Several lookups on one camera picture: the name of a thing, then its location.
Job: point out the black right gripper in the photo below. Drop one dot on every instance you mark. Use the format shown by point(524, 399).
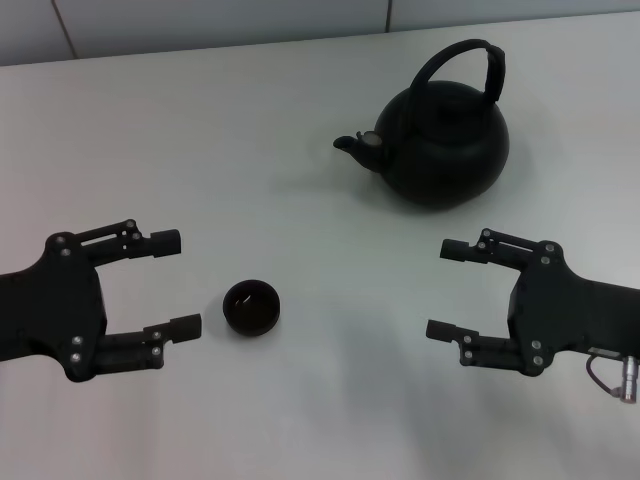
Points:
point(565, 315)

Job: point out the small dark teacup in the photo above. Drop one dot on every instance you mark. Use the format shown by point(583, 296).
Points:
point(251, 310)

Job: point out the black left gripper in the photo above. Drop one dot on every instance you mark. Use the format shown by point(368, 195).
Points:
point(55, 310)

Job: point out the black round teapot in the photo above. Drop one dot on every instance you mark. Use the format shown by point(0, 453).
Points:
point(440, 155)

